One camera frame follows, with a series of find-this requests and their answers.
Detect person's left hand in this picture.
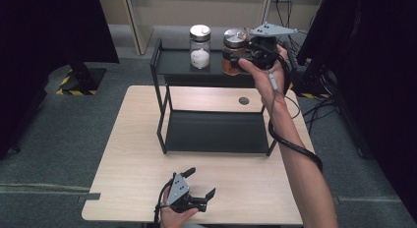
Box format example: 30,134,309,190
159,186,200,228

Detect white powder spice jar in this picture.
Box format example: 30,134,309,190
189,24,211,70

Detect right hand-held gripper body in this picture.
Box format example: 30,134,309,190
249,22,299,71

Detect orange powder spice jar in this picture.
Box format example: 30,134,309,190
221,27,249,77

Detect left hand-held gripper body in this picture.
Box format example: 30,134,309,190
166,172,209,213

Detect person's right hand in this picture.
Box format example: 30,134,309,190
238,44,289,104

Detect black stand base striped tape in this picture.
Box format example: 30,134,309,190
289,57,332,99
55,62,107,96

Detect grey tape strip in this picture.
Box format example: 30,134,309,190
77,193,101,204

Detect black floor cables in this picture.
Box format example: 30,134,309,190
303,95,338,135

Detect bundle of black wall cables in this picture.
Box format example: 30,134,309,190
274,0,309,54

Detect left hand-held gripper black cable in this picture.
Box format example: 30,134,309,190
153,180,175,226

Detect black two-tier metal shelf rack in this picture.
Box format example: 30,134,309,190
149,37,298,157

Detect right hand-held gripper black cable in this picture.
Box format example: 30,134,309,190
268,72,324,173

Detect beige wooden furniture frame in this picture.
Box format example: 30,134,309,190
96,0,273,55

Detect black curtain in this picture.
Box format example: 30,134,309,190
0,0,120,160
296,0,417,219

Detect hand-held gripper black cable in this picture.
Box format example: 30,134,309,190
268,72,324,173
153,180,175,226

